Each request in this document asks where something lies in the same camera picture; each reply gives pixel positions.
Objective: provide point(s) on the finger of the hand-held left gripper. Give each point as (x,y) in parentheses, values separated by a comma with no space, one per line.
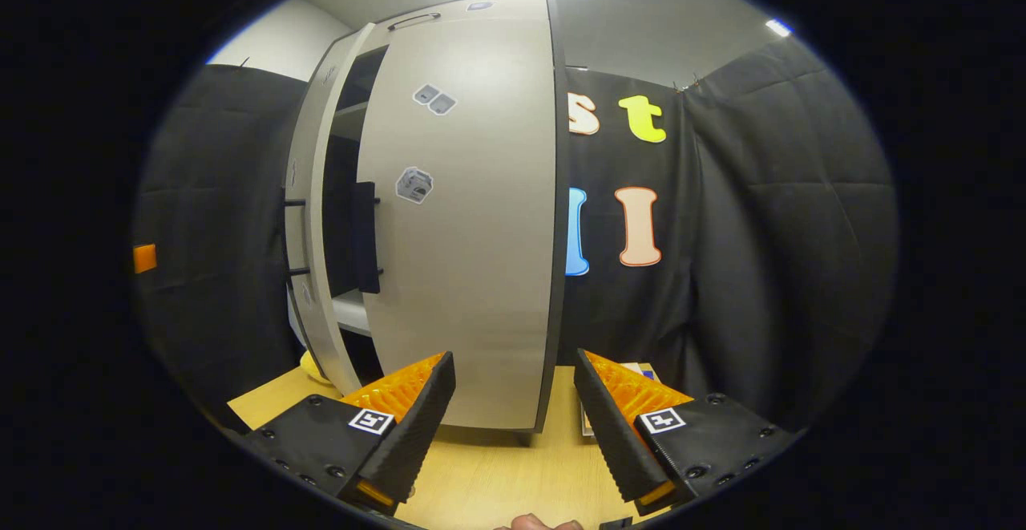
(144,259)

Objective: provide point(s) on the white cabinet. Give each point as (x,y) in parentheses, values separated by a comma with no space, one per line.
(341,161)

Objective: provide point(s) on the yellow rounded object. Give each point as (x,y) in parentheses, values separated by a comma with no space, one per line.
(313,368)

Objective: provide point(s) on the ceiling light panel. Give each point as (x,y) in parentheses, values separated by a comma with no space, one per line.
(779,28)

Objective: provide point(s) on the white cabinet drawer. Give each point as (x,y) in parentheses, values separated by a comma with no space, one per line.
(513,10)

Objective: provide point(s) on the black backdrop cloth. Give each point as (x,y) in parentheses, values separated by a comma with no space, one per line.
(609,313)

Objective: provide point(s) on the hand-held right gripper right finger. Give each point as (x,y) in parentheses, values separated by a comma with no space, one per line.
(609,434)

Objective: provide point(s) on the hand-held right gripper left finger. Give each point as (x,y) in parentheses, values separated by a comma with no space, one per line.
(417,426)

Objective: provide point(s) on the metal cloth clip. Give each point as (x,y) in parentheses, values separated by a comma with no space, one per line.
(689,81)

